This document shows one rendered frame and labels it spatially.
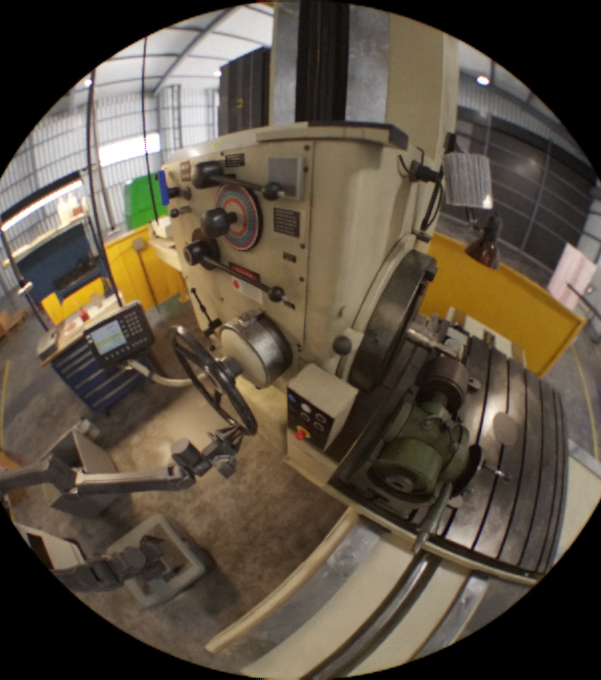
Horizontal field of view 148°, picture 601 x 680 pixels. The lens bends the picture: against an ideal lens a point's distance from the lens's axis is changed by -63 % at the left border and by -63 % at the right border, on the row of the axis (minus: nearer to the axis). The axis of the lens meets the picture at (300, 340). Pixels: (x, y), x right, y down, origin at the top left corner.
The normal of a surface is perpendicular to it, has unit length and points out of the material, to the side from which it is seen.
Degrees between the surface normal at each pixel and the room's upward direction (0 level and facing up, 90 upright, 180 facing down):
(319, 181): 90
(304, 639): 0
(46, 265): 90
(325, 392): 0
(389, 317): 55
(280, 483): 0
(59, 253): 90
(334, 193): 90
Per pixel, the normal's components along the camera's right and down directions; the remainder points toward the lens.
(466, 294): -0.63, 0.53
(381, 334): -0.54, 0.14
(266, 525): 0.03, -0.71
